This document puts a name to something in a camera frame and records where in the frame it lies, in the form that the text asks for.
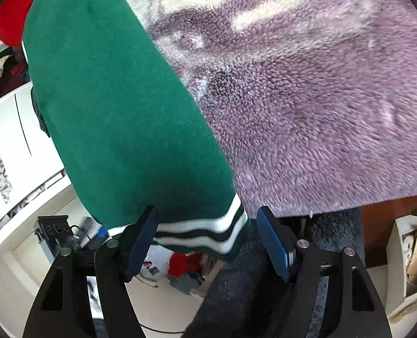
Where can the purple patterned fleece blanket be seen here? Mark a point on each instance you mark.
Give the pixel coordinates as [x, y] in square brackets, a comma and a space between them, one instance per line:
[300, 95]

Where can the red garment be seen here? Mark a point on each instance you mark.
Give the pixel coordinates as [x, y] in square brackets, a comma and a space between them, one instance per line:
[15, 17]

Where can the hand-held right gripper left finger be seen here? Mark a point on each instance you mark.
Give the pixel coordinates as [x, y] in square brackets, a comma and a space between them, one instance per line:
[141, 239]

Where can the white wardrobe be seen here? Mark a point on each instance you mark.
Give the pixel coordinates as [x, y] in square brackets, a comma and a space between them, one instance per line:
[22, 141]

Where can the white storage box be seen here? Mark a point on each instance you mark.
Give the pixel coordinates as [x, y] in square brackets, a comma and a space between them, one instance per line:
[414, 253]

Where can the small red cloth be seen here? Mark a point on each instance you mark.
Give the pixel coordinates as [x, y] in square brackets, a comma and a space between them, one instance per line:
[184, 264]

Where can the dark grey fleece cloth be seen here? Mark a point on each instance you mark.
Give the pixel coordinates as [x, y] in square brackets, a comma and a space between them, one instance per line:
[236, 288]

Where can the black electronic box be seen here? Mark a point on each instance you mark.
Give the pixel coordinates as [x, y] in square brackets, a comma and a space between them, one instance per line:
[52, 230]

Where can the green cream varsity jacket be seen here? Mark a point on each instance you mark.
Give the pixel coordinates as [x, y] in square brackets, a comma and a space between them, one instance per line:
[106, 95]

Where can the cardboard box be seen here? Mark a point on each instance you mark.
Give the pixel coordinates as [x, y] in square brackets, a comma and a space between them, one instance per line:
[203, 283]

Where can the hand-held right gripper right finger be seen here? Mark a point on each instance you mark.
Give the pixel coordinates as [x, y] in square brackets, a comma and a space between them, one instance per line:
[275, 243]

